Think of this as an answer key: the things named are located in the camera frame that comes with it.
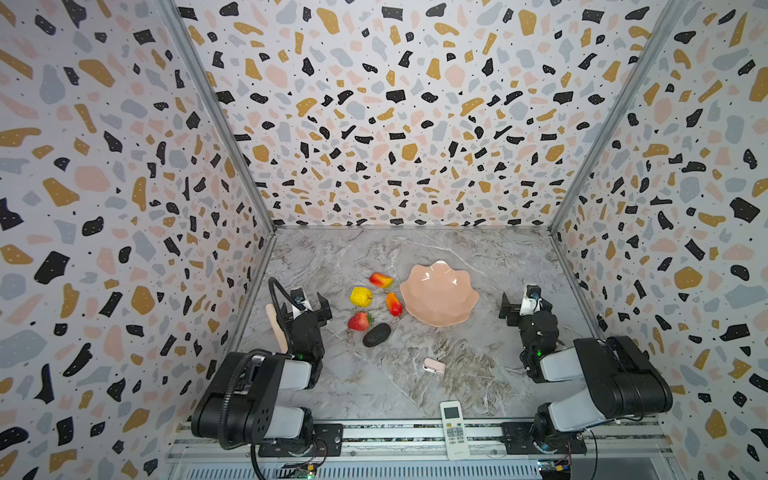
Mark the red fake strawberry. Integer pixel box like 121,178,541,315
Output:
347,311,373,332

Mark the yellow fake lemon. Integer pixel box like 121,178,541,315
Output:
349,287,373,308

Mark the dark fake avocado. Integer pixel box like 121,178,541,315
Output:
362,323,392,348

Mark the red-yellow fake peach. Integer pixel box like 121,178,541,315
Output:
369,272,394,289

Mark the red-orange fake mango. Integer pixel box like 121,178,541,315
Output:
385,292,403,317

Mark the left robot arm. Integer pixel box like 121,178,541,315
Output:
191,289,332,456

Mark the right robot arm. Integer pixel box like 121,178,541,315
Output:
499,285,673,453

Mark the pink flower-shaped fruit bowl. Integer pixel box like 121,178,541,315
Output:
399,261,479,328

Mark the beige wooden rolling pin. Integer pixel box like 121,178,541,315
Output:
265,303,289,353

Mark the small pink case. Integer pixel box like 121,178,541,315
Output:
422,358,446,375

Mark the white remote control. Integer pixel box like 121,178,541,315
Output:
440,401,471,461

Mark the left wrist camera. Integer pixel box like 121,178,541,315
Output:
290,288,311,312

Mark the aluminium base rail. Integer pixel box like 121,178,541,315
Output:
164,417,685,479

